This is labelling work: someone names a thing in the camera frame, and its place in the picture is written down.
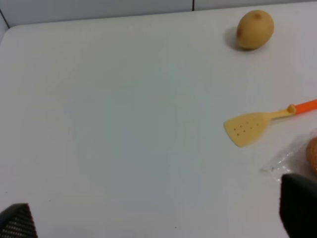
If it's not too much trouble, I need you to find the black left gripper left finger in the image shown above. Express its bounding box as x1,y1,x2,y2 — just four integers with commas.
0,203,38,238

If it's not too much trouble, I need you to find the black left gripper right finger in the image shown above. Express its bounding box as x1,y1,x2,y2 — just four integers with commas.
279,174,317,238

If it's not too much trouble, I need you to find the bread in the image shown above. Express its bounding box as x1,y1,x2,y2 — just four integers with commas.
260,134,317,182

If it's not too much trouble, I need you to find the yellow potato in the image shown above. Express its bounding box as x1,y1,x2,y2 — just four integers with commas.
236,10,274,50

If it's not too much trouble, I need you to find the yellow spatula orange handle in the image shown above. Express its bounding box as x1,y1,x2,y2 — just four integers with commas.
223,100,317,147

